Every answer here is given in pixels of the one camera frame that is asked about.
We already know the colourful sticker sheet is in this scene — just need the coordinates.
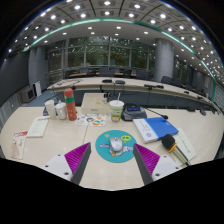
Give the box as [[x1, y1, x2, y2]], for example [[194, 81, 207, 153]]
[[75, 113, 107, 128]]

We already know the stack of white paper cups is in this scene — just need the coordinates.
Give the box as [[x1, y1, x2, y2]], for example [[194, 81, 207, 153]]
[[44, 99, 58, 120]]

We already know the pink translucent pouch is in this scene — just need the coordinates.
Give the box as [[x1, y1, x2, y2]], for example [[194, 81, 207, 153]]
[[11, 138, 23, 160]]

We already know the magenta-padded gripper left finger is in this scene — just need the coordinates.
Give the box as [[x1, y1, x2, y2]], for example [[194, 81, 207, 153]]
[[42, 142, 92, 186]]

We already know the group of dark office chairs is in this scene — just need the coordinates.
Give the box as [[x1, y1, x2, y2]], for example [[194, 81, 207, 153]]
[[64, 67, 209, 98]]

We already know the blue and white book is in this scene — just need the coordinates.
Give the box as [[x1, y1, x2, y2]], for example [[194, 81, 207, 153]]
[[132, 116, 180, 144]]

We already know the long curved conference desk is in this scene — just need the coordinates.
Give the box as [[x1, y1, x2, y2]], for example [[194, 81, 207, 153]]
[[46, 77, 221, 112]]

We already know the white desk organizer box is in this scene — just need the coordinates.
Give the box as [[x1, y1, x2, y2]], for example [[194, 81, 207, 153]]
[[81, 92, 113, 115]]

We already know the green printed cup with straw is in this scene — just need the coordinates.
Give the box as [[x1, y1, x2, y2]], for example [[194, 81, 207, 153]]
[[108, 92, 125, 123]]

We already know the white lidded mug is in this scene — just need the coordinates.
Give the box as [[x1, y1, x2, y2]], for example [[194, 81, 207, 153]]
[[55, 100, 68, 121]]

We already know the white paper under microphone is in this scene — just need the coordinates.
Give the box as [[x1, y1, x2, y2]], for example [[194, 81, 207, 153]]
[[173, 127, 198, 163]]

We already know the white printed paper sheet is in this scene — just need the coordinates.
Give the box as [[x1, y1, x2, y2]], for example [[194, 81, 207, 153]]
[[26, 115, 50, 138]]

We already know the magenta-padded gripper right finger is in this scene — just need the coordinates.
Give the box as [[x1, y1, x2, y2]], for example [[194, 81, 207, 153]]
[[132, 143, 183, 186]]

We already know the round teal cartoon mouse pad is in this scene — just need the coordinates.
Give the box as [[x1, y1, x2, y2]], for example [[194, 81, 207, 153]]
[[95, 129, 138, 164]]

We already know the red bottle with green band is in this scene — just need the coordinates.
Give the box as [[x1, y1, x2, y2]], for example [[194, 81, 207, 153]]
[[63, 87, 78, 122]]

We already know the red and white booklet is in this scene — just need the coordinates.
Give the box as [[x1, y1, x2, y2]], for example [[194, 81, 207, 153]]
[[10, 130, 29, 160]]

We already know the black gooseneck microphone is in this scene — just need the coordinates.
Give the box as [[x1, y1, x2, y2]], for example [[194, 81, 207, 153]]
[[144, 107, 169, 120]]

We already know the group of ceiling lights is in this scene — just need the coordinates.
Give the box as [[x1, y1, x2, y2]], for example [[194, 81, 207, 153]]
[[6, 0, 224, 84]]

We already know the silver grey computer mouse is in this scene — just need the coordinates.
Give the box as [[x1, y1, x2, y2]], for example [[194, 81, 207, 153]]
[[109, 136, 124, 153]]

